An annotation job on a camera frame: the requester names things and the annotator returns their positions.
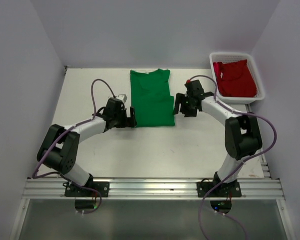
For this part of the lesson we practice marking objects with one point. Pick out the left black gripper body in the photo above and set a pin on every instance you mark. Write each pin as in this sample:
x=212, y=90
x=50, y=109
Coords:
x=121, y=120

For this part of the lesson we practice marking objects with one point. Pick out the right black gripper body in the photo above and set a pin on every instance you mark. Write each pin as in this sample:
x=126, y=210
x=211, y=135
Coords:
x=187, y=109

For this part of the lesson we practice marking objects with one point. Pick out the green t shirt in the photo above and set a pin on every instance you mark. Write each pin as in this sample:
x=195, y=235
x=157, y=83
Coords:
x=151, y=99

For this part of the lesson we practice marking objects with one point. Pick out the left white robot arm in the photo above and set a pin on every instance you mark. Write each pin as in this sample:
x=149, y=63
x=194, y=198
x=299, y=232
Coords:
x=59, y=148

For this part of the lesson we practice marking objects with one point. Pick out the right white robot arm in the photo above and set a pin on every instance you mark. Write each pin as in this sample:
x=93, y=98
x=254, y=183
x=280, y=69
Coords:
x=242, y=137

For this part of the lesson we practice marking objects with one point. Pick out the red t shirt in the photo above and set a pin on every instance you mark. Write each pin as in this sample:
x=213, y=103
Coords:
x=234, y=79

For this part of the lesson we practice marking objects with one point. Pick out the white plastic basket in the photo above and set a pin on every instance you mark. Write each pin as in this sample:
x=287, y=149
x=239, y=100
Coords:
x=230, y=57

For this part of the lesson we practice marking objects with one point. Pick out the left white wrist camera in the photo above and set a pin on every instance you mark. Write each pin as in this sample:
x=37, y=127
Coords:
x=122, y=97

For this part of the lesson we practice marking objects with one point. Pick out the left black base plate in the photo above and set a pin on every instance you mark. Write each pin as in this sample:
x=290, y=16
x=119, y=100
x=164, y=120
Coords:
x=73, y=191

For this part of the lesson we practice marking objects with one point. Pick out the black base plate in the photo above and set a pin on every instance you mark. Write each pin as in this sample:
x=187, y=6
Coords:
x=73, y=191
x=232, y=189

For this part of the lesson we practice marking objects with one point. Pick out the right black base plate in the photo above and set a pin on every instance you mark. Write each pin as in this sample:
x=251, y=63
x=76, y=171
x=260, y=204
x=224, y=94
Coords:
x=232, y=189

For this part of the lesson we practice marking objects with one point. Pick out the side aluminium rail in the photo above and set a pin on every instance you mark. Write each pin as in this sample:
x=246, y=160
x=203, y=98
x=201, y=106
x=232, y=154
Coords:
x=262, y=159

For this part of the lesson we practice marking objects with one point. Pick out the aluminium mounting rail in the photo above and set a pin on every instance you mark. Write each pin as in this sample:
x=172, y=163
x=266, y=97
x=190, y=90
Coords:
x=157, y=189

